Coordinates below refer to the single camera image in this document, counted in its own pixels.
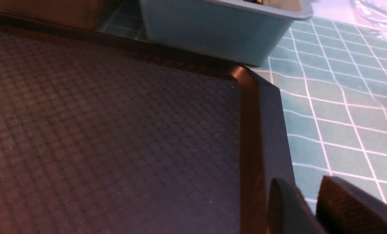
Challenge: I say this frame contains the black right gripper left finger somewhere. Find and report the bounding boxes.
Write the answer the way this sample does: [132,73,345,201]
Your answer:
[267,177,327,234]

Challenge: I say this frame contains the clear plastic bag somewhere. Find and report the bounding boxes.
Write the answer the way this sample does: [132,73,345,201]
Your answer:
[352,0,387,41]

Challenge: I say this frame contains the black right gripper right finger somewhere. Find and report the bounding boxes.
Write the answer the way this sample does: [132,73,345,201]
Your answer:
[316,176,387,234]

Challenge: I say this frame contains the brown plastic spoon bin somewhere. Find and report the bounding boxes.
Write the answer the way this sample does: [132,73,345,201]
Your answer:
[0,0,122,31]

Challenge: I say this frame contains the black plastic serving tray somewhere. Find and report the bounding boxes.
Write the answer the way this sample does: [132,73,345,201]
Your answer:
[0,12,295,234]

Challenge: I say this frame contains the blue plastic chopstick bin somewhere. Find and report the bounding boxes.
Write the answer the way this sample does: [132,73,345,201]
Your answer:
[140,0,314,66]

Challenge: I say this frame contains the green checkered tablecloth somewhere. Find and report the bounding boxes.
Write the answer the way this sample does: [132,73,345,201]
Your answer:
[96,0,387,215]

